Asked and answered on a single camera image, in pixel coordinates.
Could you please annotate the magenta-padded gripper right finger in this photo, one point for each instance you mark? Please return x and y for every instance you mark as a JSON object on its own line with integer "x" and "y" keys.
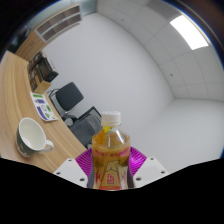
{"x": 150, "y": 170}

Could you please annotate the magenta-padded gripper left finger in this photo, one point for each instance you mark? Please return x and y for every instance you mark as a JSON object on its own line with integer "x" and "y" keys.
{"x": 70, "y": 171}

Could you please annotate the tea bottle with white cap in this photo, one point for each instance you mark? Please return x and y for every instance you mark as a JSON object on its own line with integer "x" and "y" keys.
{"x": 111, "y": 156}

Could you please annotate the grey mesh office chair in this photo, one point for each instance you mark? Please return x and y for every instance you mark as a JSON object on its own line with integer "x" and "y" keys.
{"x": 83, "y": 130}

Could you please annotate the green and white mug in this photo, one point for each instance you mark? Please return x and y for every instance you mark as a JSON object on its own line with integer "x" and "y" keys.
{"x": 31, "y": 136}

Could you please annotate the printed leaflet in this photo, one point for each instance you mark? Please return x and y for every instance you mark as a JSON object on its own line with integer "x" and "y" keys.
{"x": 43, "y": 106}

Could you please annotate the black office chair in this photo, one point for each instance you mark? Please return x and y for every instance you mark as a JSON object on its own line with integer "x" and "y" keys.
{"x": 70, "y": 95}

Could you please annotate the large black printed box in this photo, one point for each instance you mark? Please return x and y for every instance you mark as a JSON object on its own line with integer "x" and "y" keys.
{"x": 45, "y": 71}

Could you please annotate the small black box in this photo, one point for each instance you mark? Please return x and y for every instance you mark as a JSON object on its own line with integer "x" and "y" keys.
{"x": 33, "y": 63}

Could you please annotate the wooden shelf cabinet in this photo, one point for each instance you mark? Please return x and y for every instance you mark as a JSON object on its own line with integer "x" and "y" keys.
{"x": 33, "y": 45}

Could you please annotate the large ceiling light panel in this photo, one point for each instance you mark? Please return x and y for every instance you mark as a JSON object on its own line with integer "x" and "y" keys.
{"x": 189, "y": 31}

